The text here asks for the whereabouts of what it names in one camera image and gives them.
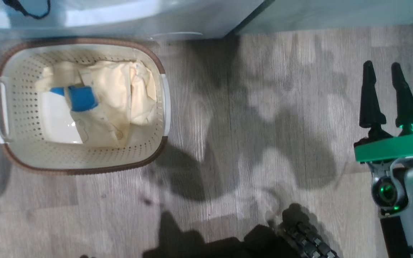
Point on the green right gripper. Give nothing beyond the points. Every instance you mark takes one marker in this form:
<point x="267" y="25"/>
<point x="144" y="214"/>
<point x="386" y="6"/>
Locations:
<point x="393" y="148"/>

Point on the cream perforated laundry basket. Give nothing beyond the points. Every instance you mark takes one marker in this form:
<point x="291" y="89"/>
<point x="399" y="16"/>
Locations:
<point x="23" y="107"/>

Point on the white front-load washing machine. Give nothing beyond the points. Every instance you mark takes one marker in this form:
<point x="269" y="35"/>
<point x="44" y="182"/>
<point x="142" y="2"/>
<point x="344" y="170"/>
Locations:
<point x="120" y="19"/>

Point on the cream garment with blue cuff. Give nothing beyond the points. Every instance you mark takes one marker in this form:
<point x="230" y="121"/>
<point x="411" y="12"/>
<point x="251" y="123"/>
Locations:
<point x="109" y="100"/>

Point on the pale green tall cabinet panel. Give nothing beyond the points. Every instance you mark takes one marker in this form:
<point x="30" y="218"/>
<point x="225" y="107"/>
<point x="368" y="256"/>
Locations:
<point x="335" y="14"/>

